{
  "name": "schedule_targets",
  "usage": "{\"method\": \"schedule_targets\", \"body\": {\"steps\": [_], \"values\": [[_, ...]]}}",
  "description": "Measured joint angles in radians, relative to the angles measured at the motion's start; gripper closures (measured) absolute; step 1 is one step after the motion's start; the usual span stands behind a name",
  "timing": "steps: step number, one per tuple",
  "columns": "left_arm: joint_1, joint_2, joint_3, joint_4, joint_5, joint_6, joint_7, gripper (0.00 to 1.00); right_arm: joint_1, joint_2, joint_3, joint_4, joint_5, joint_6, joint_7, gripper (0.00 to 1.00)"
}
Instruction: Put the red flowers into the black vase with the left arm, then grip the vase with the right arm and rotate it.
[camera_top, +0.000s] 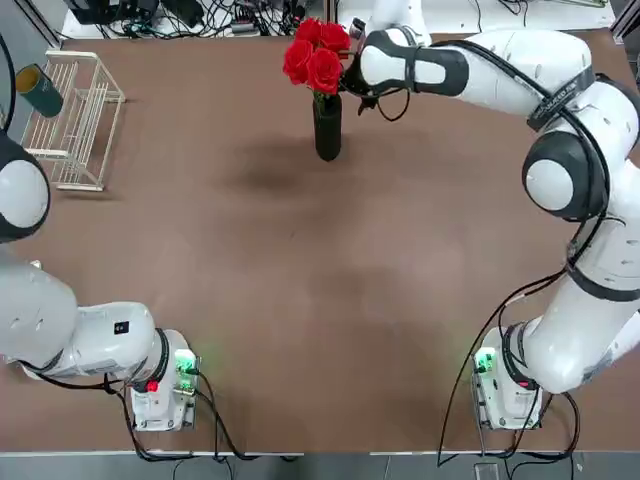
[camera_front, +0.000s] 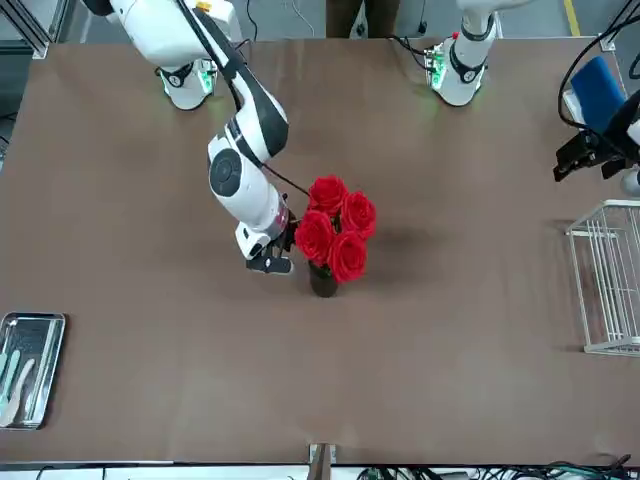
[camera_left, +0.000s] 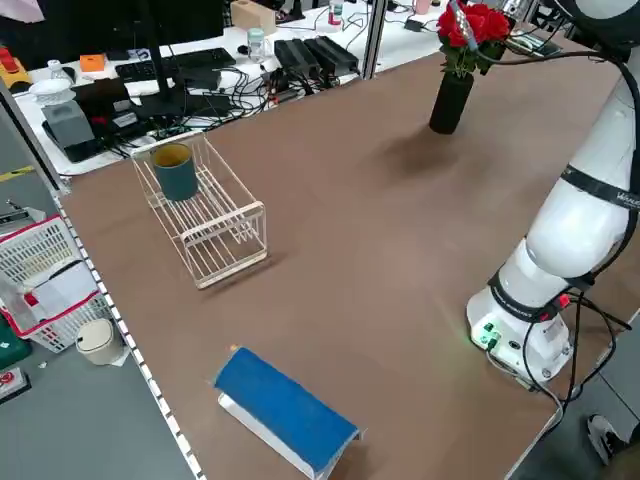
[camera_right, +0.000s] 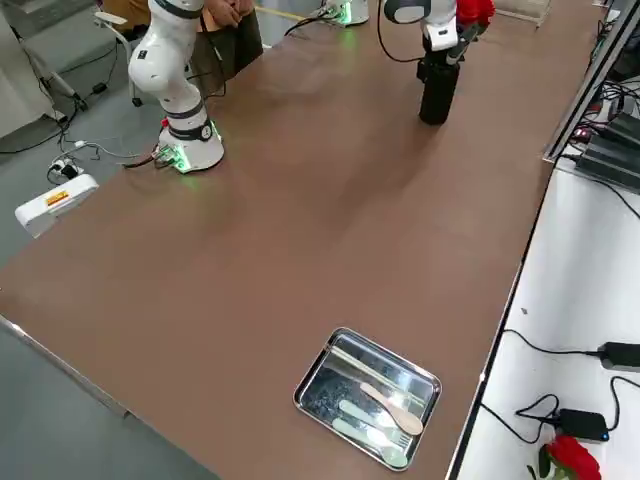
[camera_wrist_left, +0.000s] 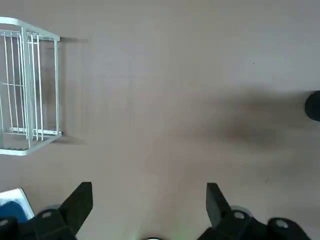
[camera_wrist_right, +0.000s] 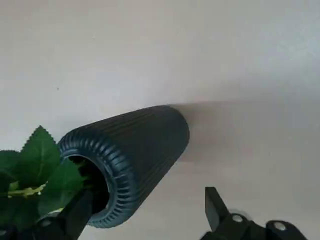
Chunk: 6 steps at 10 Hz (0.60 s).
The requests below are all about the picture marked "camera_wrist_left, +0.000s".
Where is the blue book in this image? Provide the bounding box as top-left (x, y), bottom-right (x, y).
top-left (0, 187), bottom-right (35, 226)

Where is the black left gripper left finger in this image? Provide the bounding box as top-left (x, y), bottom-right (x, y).
top-left (0, 181), bottom-right (93, 240)

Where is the white wire rack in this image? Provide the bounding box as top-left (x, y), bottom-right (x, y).
top-left (0, 16), bottom-right (63, 156)

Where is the black cylindrical vase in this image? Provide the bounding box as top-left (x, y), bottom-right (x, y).
top-left (304, 90), bottom-right (320, 121)

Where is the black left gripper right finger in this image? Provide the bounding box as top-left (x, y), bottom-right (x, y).
top-left (197, 182), bottom-right (312, 240)

